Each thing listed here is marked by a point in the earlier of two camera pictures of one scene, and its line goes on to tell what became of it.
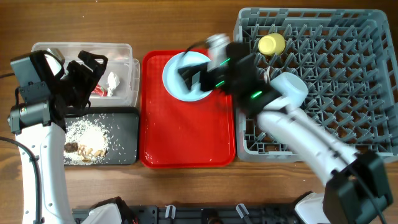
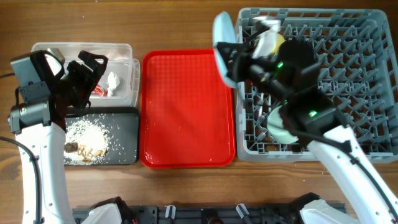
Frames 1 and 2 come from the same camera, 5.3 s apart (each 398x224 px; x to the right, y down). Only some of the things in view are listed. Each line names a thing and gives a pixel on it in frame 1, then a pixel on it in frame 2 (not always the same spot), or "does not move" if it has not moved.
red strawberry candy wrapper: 99,91 does not move
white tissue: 112,81 does not move
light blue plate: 175,83 -> 224,30
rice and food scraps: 86,142 does not move
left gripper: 88,78 does not move
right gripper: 194,70 -> 242,60
